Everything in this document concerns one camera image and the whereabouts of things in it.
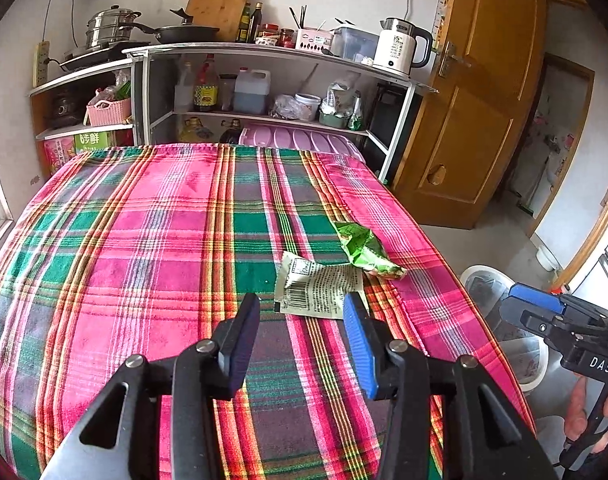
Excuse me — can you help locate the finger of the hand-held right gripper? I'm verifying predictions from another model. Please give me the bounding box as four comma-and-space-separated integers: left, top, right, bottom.
498, 299, 560, 345
508, 283, 568, 318

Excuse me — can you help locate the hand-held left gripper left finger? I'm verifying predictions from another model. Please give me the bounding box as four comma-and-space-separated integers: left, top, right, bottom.
39, 292, 261, 480

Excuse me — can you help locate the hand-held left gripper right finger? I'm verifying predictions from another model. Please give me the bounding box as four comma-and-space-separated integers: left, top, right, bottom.
343, 292, 560, 480

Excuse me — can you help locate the white round trash bin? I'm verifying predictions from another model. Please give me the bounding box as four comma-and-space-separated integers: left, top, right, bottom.
458, 265, 550, 395

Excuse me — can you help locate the pale green printed wrapper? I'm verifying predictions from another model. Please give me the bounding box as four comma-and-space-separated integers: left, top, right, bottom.
273, 251, 370, 320

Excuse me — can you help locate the person's right hand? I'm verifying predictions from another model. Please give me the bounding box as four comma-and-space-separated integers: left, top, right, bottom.
565, 375, 608, 458

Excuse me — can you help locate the translucent grey bin liner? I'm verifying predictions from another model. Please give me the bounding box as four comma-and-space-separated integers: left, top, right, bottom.
471, 276, 543, 386

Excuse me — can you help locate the white basin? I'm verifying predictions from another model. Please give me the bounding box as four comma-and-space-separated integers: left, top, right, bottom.
534, 247, 565, 272

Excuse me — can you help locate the pink plaid tablecloth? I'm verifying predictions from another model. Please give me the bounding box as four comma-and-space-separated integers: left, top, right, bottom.
0, 142, 537, 480

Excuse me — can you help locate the wooden door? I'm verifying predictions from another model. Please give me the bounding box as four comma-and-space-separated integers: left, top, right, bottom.
388, 0, 550, 232

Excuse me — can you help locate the dark round bottle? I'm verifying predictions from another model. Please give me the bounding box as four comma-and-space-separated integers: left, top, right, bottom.
218, 118, 244, 145

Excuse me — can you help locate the pink lid storage box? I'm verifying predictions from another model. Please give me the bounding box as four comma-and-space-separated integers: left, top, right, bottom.
237, 122, 367, 164

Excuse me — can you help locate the yellow cooking oil bottle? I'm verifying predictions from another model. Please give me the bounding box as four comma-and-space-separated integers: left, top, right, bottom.
177, 115, 215, 145

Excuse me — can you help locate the black cabinet appliance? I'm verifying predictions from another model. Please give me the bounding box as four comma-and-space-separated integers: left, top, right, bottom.
359, 83, 425, 187

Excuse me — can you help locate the small green basket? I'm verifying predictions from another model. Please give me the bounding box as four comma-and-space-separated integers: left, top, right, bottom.
317, 109, 350, 130

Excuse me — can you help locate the green seasoning packet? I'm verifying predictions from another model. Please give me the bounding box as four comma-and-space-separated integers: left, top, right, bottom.
347, 92, 365, 132

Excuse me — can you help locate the crumpled clear plastic bag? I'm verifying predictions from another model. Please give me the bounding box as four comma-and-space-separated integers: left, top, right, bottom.
268, 93, 303, 120

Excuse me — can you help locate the white plastic tub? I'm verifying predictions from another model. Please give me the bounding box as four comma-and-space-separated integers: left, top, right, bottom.
294, 92, 323, 122

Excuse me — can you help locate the white plastic jug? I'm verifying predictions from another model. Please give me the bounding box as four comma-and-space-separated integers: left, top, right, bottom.
232, 67, 271, 115

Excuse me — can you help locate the dark glass jar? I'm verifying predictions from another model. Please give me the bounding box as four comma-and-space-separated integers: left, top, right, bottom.
218, 73, 237, 112

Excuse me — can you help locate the green yellow cardboard box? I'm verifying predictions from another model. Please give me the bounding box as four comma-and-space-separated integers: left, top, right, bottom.
73, 129, 118, 156

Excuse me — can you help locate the white food bag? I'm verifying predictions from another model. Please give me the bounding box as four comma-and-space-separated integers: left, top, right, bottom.
325, 79, 360, 116

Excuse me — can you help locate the yellow label soy sauce bottle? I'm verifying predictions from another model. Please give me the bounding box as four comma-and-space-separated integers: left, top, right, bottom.
192, 53, 220, 113

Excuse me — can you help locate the clear plastic bottle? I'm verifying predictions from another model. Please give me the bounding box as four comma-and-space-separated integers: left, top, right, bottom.
173, 61, 195, 114

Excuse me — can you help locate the pink cardboard box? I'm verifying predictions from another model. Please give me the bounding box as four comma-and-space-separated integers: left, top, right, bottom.
42, 137, 78, 177

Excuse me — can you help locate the pink woven basket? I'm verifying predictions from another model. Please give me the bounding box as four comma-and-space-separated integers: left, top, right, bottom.
86, 97, 134, 127

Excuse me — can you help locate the white electric kettle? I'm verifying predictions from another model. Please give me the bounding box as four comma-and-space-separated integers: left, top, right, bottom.
372, 17, 434, 74

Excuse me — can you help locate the black rice cooker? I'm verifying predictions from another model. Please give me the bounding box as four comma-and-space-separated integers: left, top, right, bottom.
46, 89, 88, 129

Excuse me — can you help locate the clear plastic lidded container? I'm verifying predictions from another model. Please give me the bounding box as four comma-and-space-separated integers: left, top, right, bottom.
331, 24, 381, 61

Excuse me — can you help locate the pink utensil holder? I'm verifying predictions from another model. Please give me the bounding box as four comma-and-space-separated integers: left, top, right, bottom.
294, 27, 335, 53

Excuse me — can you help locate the low white side shelf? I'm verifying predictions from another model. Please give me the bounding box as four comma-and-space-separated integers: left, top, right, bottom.
26, 57, 136, 173

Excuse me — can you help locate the black frying pan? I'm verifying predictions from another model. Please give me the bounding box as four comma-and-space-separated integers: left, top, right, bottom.
118, 8, 221, 45

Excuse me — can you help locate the dark glass sauce bottle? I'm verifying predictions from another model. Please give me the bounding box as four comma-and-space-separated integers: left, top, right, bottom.
247, 1, 264, 41
235, 2, 253, 44

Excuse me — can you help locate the black induction cooker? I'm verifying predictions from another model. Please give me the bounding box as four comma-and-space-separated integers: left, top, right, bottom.
58, 41, 153, 72

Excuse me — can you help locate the wooden cutting board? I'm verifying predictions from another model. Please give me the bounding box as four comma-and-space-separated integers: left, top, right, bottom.
183, 0, 257, 44

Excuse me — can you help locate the stainless steel steamer pot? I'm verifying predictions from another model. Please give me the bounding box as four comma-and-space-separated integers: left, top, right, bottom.
85, 4, 143, 51

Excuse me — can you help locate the beige power strip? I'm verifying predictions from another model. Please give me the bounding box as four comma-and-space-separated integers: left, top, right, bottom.
32, 41, 53, 89

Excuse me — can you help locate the wooden door frame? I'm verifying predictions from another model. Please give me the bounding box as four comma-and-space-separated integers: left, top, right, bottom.
526, 0, 608, 291

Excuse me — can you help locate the metal door handle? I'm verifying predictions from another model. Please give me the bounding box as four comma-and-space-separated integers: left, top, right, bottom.
436, 41, 472, 79

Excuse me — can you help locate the white metal frame shelf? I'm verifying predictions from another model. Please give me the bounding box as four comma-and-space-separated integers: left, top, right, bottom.
121, 42, 440, 184

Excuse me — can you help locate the wall ruler chart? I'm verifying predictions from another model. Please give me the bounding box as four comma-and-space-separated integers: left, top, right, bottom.
432, 0, 455, 54

